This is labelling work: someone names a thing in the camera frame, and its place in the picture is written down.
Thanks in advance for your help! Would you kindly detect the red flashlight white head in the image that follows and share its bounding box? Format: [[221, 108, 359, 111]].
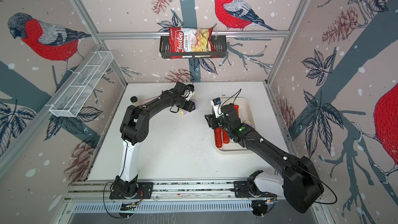
[[234, 105, 239, 114]]

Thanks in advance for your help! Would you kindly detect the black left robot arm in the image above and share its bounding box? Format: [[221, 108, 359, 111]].
[[115, 82, 195, 195]]

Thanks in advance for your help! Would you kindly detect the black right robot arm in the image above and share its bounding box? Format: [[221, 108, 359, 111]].
[[205, 98, 324, 213]]

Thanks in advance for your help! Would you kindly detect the cream plastic storage tray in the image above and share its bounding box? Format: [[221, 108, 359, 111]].
[[209, 97, 255, 155]]

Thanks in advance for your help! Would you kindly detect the black-top pepper grinder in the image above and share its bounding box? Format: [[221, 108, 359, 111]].
[[187, 84, 195, 93]]

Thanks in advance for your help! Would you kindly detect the small glass spice bottle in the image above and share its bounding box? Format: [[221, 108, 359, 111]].
[[130, 96, 139, 104]]

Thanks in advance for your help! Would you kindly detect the red cassava chips bag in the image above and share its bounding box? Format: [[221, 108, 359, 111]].
[[169, 27, 214, 59]]

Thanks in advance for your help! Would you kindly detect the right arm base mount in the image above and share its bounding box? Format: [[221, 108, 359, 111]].
[[230, 170, 277, 200]]

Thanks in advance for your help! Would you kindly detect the black wall basket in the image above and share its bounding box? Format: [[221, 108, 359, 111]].
[[159, 36, 227, 59]]

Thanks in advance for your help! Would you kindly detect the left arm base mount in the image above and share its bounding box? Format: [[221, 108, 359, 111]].
[[109, 176, 154, 200]]

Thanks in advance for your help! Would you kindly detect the white wire mesh shelf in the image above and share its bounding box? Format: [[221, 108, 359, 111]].
[[49, 51, 114, 117]]

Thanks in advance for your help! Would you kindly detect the aluminium front rail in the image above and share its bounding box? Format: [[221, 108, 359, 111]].
[[65, 176, 285, 202]]

